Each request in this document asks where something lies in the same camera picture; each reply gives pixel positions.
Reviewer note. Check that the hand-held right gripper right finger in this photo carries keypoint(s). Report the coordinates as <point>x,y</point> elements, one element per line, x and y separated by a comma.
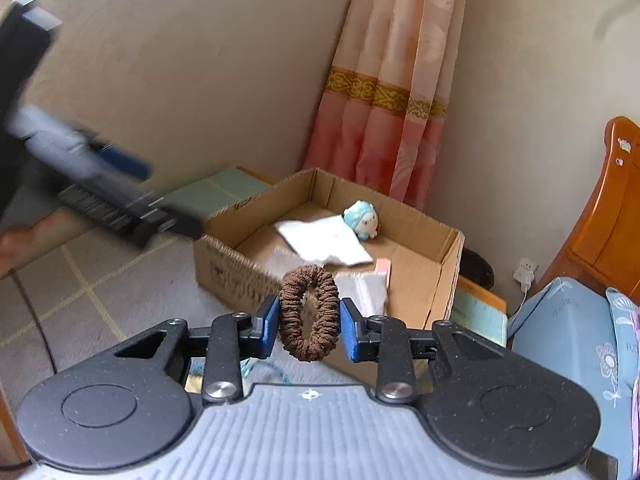
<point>349,332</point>

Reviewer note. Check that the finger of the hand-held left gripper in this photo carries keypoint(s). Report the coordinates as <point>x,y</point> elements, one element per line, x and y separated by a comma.
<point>140,217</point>
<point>125,162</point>

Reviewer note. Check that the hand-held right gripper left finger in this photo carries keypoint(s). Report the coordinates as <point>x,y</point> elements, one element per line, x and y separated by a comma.
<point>271,327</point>

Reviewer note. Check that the brown hair scrunchie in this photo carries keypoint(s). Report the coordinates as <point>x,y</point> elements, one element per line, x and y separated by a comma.
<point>295,320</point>

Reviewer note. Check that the pink adhesive bandage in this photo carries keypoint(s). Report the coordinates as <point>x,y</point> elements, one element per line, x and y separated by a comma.
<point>382,267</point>

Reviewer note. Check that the white cloth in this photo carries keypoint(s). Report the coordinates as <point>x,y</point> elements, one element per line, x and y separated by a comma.
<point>325,237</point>

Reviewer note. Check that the cardboard box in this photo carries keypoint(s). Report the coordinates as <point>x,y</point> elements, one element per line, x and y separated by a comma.
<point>425,270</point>

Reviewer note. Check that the light blue plush toy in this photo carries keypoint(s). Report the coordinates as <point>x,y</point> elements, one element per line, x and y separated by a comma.
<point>362,220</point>

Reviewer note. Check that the person's left forearm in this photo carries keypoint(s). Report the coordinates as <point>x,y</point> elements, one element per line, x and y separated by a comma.
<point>25,245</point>

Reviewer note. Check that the dark round object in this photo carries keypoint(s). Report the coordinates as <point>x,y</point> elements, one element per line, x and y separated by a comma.
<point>477,267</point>

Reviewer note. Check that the pink patterned curtain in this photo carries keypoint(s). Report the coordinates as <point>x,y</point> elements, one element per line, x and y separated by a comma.
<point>395,85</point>

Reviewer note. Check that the wooden bed headboard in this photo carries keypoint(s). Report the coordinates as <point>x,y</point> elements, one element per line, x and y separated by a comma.
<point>600,220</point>

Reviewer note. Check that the blue floral pillow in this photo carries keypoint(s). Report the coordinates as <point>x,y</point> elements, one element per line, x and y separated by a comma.
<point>625,320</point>

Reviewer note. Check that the white cloud sticker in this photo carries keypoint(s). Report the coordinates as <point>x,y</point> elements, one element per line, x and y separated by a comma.
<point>624,143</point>

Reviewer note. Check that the white wall charger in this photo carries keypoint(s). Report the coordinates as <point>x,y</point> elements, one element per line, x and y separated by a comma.
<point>526,271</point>

